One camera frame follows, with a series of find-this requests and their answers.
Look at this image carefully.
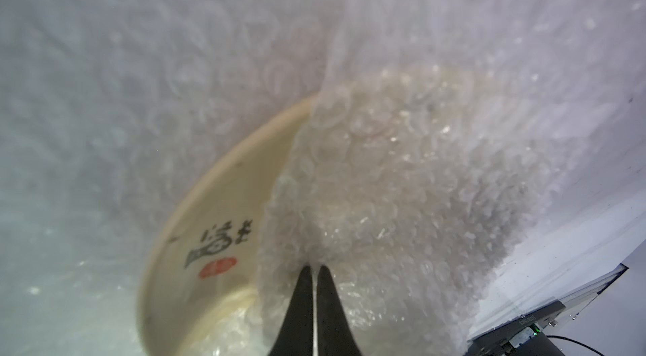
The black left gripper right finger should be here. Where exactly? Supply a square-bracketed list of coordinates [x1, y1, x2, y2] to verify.
[316, 265, 362, 356]

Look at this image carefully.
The cream floral dinner plate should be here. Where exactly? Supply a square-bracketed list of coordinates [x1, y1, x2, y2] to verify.
[136, 97, 315, 355]

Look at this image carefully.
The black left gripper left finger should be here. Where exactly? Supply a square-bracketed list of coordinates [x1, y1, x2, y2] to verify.
[268, 266, 314, 356]

